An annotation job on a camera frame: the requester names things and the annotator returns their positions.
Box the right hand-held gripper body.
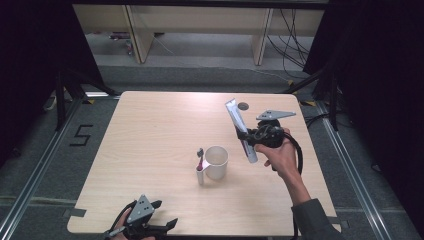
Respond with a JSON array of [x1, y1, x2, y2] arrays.
[[252, 109, 297, 150]]

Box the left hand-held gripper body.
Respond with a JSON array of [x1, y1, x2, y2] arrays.
[[125, 194, 157, 240]]

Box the white toothpaste tube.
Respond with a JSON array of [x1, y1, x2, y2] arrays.
[[224, 98, 260, 164]]

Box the white cup with handle holder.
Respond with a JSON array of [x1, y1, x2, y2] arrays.
[[194, 145, 230, 186]]

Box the pink toothbrush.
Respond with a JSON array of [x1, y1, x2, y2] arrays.
[[196, 147, 205, 172]]

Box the person's left hand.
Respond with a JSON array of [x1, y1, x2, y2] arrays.
[[111, 207, 156, 240]]

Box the person's right hand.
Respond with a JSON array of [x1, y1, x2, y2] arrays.
[[254, 127, 302, 183]]

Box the black metal stand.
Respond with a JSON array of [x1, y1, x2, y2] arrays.
[[282, 62, 340, 132], [53, 65, 120, 132]]

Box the black curtain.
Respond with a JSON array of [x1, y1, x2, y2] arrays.
[[302, 0, 424, 231], [0, 0, 105, 168]]

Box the small clutter under desk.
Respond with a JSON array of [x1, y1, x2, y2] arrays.
[[108, 31, 135, 56]]

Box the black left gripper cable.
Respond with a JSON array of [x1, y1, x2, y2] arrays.
[[103, 200, 138, 238]]

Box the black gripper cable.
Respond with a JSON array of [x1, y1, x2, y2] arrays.
[[271, 131, 305, 240], [103, 200, 138, 238]]

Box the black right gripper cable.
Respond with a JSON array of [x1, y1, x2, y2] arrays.
[[271, 131, 305, 240]]

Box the aluminium floor rail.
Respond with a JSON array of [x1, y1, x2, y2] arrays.
[[315, 101, 395, 240], [0, 99, 84, 240]]

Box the black hanging cables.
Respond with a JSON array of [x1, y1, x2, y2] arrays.
[[266, 8, 312, 80]]

